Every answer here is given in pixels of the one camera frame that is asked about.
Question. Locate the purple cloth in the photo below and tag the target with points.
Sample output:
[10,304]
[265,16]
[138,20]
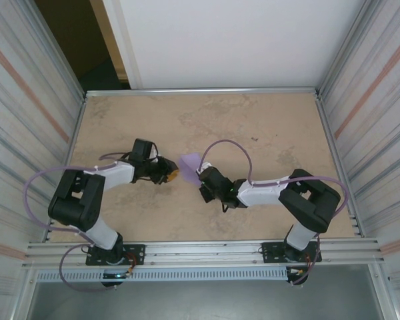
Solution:
[190,165]

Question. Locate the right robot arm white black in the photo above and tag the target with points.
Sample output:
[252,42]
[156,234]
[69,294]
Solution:
[260,193]

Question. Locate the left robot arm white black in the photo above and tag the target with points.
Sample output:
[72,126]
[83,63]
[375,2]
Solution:
[120,173]

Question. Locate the tan wooden door edge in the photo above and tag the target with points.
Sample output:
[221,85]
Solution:
[110,43]

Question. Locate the grey metal shelf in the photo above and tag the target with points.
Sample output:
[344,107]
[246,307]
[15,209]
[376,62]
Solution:
[203,303]

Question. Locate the translucent corrugated side panel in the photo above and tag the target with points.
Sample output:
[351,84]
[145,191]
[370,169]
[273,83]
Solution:
[6,100]
[386,100]

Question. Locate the long aluminium mounting rail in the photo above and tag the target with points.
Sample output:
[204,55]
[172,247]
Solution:
[203,253]

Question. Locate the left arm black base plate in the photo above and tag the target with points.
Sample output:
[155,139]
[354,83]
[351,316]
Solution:
[136,253]

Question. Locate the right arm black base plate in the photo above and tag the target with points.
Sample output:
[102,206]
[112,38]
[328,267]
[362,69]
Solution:
[270,250]

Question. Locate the aluminium table edge rail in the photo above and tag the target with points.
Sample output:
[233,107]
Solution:
[203,91]

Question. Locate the white door frame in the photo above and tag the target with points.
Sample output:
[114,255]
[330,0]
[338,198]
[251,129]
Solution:
[126,50]

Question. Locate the aluminium frame post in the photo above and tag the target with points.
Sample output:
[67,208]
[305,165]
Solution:
[58,50]
[346,50]

